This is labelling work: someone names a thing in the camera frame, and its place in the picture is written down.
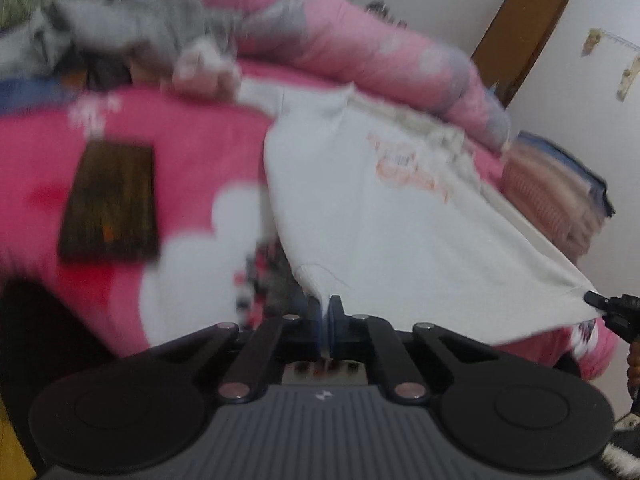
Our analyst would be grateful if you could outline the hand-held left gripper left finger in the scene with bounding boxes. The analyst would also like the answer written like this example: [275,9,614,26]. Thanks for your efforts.
[140,302,326,403]

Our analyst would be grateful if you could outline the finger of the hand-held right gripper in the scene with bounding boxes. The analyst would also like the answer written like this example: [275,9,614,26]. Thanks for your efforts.
[584,290,640,343]

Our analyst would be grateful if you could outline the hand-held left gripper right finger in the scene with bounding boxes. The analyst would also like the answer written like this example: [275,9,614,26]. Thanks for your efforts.
[327,295,501,405]

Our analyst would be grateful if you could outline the white sweatshirt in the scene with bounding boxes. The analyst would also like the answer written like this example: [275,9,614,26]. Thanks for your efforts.
[172,40,601,356]

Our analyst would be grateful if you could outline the pile of grey clothes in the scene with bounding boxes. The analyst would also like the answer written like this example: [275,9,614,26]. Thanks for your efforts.
[0,0,241,81]

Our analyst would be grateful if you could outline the person's right hand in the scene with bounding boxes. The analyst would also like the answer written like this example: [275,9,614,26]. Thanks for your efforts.
[627,337,640,401]

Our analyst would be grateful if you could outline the cream folded garment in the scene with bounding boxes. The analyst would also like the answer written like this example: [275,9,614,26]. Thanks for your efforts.
[507,140,601,241]

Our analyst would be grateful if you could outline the black white striped cloth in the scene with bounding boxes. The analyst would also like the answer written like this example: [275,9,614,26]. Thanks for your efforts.
[600,412,640,480]

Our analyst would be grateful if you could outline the blue folded garment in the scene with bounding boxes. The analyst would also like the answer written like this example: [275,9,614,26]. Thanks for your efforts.
[517,130,617,218]

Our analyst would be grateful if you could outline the smartphone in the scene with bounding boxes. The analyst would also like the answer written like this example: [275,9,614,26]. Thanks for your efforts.
[57,140,162,265]

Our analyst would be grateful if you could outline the pink floral bed blanket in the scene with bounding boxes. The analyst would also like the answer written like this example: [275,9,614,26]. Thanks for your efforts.
[0,60,621,381]

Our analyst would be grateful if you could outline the brown wooden door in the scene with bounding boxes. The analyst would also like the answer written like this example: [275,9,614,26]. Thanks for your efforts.
[470,0,574,111]

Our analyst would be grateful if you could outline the pink floral quilt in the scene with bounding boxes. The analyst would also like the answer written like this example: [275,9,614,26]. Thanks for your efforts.
[160,0,513,153]

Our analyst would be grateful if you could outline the dark grey garment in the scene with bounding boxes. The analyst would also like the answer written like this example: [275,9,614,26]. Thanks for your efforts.
[85,55,133,91]

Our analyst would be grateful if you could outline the blue jeans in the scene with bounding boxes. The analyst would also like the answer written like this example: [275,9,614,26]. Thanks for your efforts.
[0,77,76,106]

